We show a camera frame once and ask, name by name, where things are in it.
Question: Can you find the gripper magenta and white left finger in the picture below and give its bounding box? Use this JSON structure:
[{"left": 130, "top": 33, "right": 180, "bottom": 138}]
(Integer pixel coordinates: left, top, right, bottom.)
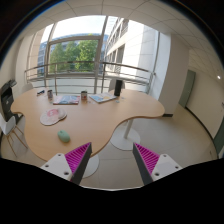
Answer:
[{"left": 41, "top": 143, "right": 92, "bottom": 185}]

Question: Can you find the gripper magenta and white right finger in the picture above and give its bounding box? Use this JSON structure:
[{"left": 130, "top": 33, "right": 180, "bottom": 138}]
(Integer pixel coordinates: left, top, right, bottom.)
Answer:
[{"left": 133, "top": 143, "right": 182, "bottom": 185}]

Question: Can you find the mint green computer mouse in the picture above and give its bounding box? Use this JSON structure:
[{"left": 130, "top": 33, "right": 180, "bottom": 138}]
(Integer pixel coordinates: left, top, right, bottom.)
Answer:
[{"left": 57, "top": 130, "right": 70, "bottom": 143}]

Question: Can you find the wooden curved table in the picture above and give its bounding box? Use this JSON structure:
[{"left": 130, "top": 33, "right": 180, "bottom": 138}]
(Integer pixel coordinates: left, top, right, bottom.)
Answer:
[{"left": 11, "top": 89, "right": 165, "bottom": 161}]

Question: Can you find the pink and teal magazine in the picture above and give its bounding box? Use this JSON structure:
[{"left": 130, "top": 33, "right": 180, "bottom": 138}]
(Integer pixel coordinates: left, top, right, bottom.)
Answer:
[{"left": 53, "top": 95, "right": 80, "bottom": 105}]

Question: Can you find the blue and white magazine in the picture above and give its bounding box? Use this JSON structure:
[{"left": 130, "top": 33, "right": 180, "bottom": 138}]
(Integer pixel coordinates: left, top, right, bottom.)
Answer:
[{"left": 90, "top": 92, "right": 116, "bottom": 103}]

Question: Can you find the white chair with wooden legs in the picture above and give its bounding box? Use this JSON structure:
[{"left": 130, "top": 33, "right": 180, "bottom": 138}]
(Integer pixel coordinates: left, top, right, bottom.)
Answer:
[{"left": 0, "top": 113, "right": 26, "bottom": 152}]

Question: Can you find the dark cup on left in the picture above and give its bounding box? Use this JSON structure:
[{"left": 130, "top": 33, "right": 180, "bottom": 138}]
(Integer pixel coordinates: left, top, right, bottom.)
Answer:
[{"left": 47, "top": 90, "right": 53, "bottom": 100}]

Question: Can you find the metal balcony railing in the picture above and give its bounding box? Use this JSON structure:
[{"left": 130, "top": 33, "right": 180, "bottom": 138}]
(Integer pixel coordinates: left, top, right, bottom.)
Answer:
[{"left": 24, "top": 61, "right": 155, "bottom": 95}]

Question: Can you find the black cylindrical speaker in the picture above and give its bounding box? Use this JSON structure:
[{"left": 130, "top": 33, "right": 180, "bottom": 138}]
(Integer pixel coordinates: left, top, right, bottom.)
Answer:
[{"left": 114, "top": 80, "right": 123, "bottom": 96}]

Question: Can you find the green door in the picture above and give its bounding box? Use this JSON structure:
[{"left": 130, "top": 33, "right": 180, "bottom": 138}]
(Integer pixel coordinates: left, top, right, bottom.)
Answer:
[{"left": 179, "top": 70, "right": 196, "bottom": 108}]

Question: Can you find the white table pedestal base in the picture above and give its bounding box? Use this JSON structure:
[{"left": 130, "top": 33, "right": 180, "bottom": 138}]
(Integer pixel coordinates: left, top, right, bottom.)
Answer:
[{"left": 110, "top": 120, "right": 140, "bottom": 151}]

